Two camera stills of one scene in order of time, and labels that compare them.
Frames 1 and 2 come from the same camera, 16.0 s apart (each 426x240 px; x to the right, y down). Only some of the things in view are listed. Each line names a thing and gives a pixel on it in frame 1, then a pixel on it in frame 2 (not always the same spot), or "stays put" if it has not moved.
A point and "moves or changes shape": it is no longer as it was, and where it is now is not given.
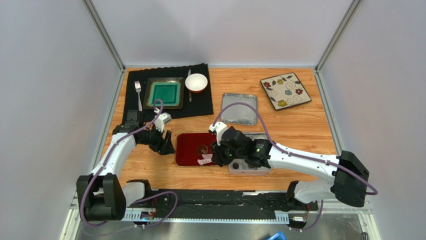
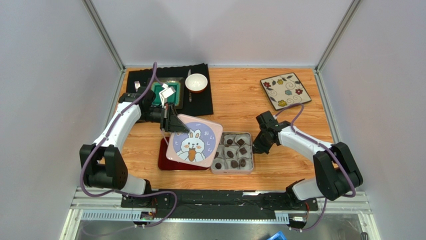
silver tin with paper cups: (244, 168) moves or changes shape
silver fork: (138, 88) stays put
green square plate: (170, 90) stays put
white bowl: (196, 83) stays put
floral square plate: (285, 91) stays put
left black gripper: (162, 146) -> (170, 121)
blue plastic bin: (278, 236) stays put
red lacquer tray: (190, 147) -> (164, 163)
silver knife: (190, 93) stays put
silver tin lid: (239, 114) -> (201, 146)
